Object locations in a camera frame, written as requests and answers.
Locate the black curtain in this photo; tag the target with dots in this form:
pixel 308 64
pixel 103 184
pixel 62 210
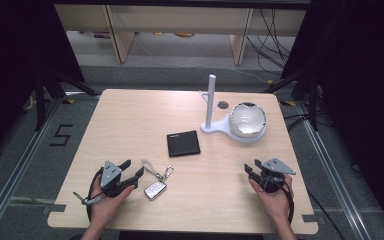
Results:
pixel 10 66
pixel 363 83

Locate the dark round table hole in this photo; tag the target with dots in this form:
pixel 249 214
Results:
pixel 223 105

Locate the metal floor rail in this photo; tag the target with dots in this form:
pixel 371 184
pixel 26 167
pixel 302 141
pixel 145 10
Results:
pixel 16 170
pixel 333 173

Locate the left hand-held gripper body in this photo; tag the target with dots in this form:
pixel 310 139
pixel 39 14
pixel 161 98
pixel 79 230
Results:
pixel 110 181

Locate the white bowl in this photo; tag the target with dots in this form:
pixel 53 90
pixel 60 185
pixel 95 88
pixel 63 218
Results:
pixel 246 120

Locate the black metal stand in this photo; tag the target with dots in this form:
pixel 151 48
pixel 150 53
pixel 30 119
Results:
pixel 311 100
pixel 41 100

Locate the person's left hand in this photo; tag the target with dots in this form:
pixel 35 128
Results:
pixel 106 206

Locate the beige wooden desk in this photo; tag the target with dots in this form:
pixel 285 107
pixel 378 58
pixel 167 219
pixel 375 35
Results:
pixel 180 18

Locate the black wallet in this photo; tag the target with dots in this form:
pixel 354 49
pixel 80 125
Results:
pixel 183 143

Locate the person's right hand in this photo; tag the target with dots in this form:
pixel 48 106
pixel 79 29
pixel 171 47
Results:
pixel 275 203

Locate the white hook stand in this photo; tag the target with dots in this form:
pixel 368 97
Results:
pixel 210 110

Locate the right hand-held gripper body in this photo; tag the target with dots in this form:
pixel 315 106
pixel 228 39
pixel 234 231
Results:
pixel 271 176

